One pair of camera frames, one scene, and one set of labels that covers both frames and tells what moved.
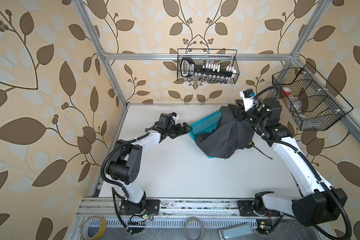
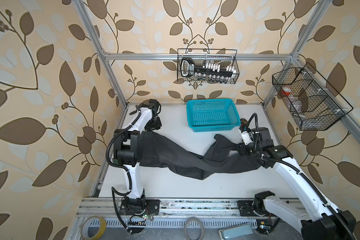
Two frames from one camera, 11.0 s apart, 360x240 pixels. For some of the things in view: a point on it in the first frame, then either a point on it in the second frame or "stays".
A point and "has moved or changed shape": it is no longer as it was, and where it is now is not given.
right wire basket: [314, 104] stays
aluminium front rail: [111, 208] stays
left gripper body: [172, 130] → [155, 123]
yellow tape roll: [85, 225] stays
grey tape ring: [202, 226] stays
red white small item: [286, 90] stays
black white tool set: [188, 68] stays
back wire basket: [212, 66] stays
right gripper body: [250, 115] → [246, 149]
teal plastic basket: [209, 123] has moved or changed shape
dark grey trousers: [231, 136] → [155, 152]
